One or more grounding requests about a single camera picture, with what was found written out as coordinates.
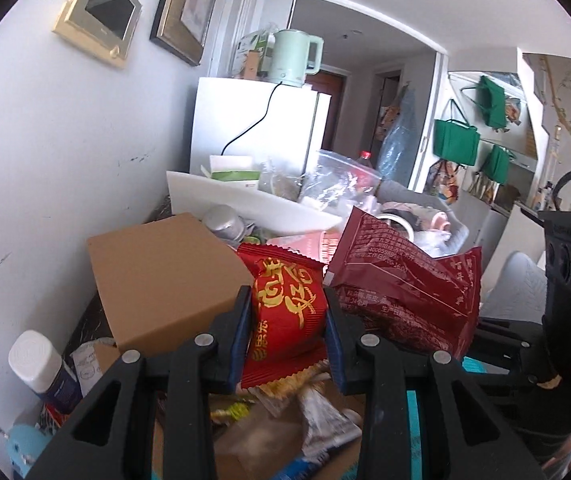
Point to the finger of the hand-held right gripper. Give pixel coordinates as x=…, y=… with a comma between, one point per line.
x=505, y=367
x=515, y=331

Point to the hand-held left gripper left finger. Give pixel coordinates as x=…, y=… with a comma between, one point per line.
x=243, y=335

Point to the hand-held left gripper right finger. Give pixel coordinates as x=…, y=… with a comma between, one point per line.
x=335, y=345

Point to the bright red gold-print packet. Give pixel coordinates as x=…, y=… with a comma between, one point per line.
x=285, y=310

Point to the silver snack packet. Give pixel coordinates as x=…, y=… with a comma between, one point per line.
x=328, y=420

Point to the dark red snack packet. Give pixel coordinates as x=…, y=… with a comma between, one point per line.
x=405, y=290

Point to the brown cardboard box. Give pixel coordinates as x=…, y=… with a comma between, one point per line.
x=165, y=280

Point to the blue white tube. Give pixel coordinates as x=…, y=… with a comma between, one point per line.
x=305, y=467

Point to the grey leaf-pattern chair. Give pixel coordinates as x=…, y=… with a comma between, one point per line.
x=518, y=285

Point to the pink instant noodle cup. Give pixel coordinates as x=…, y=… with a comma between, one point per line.
x=310, y=245

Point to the metal pot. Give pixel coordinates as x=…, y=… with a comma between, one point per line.
x=223, y=222

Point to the white foam tray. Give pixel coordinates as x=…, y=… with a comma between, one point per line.
x=245, y=205

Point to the pink plush doll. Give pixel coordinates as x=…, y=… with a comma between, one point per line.
x=435, y=220

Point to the clear plastic container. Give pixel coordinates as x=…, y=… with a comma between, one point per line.
x=280, y=180

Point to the white paper sachet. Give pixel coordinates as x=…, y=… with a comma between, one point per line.
x=85, y=365

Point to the green white carton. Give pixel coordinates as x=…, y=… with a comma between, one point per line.
x=233, y=172

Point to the white plastic bag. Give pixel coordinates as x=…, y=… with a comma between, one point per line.
x=338, y=180

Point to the green tote bag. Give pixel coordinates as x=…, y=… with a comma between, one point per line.
x=493, y=102
x=455, y=142
x=498, y=162

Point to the patterned fabric bag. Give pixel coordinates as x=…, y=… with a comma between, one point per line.
x=443, y=180

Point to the cola bottle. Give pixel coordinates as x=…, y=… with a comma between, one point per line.
x=365, y=160

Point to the blue plastic cover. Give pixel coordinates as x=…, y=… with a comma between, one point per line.
x=398, y=145

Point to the white refrigerator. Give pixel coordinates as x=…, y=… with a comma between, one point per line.
x=245, y=125

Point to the light blue plastic device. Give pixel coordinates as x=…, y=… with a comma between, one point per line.
x=27, y=452

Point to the green electric kettle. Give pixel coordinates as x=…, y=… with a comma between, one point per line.
x=290, y=57

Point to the framed picture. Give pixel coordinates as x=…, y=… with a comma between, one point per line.
x=190, y=5

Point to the gold wall intercom panel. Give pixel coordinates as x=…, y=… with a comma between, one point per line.
x=100, y=10

